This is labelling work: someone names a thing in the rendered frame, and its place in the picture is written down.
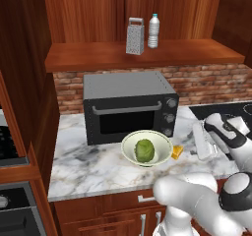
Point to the toaster oven glass door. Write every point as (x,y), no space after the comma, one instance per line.
(126,123)

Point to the black built-in microwave oven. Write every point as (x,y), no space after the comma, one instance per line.
(6,141)

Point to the tall wooden oven cabinet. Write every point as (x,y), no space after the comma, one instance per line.
(26,66)

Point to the green lettuce head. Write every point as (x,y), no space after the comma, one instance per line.
(144,150)

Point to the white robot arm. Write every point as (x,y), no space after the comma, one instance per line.
(193,197)

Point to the wooden drawer front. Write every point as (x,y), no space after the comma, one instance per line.
(105,202)

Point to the pale green salad bowl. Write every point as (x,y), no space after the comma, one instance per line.
(162,148)

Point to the yellow cheese wedge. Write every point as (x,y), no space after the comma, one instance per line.
(177,152)

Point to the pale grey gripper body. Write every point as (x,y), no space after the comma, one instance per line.
(203,141)

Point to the metal box cheese grater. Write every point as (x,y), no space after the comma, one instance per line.
(135,38)

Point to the clear plastic water bottle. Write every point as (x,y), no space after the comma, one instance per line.
(153,30)

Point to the dark grey toaster oven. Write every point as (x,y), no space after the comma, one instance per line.
(124,86)

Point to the open wooden wall cabinet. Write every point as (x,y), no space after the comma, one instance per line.
(108,54)

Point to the grey toaster oven knob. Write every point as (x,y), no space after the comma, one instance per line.
(168,131)
(171,102)
(169,117)

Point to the wooden cupboard door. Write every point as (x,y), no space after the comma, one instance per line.
(105,225)
(153,220)

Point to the black hob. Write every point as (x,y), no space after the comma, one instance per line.
(216,108)

